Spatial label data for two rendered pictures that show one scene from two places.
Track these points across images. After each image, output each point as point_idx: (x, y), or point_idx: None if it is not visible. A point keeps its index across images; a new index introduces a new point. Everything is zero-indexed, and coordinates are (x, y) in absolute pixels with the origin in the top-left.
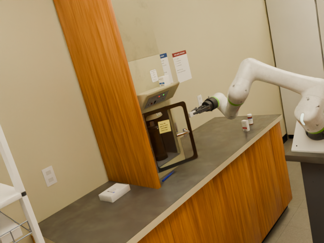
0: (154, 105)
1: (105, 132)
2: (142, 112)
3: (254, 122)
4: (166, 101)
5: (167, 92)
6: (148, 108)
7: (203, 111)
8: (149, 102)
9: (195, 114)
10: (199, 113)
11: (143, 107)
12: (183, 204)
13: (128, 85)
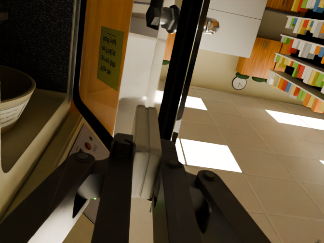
0: (65, 143)
1: None
2: (65, 111)
3: None
4: (10, 188)
5: (90, 216)
6: (56, 128)
7: (249, 223)
8: (96, 145)
9: (175, 152)
10: (202, 171)
11: (90, 128)
12: None
13: None
